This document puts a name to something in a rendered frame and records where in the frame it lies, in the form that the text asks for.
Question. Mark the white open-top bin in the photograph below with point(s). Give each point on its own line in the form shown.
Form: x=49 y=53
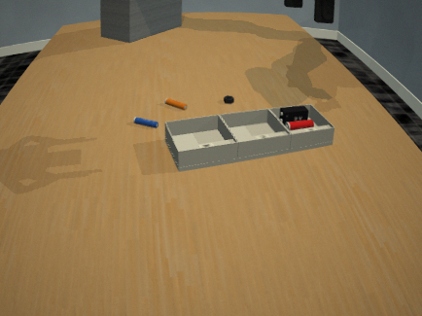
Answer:
x=210 y=141

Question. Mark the blue battery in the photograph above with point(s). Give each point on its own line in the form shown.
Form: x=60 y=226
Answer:
x=145 y=122

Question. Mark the red battery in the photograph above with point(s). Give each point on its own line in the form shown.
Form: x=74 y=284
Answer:
x=299 y=124

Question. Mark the black 9v battery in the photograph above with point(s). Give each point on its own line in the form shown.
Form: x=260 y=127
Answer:
x=291 y=114

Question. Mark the dark grey hex nut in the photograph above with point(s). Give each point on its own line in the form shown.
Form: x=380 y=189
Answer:
x=228 y=99

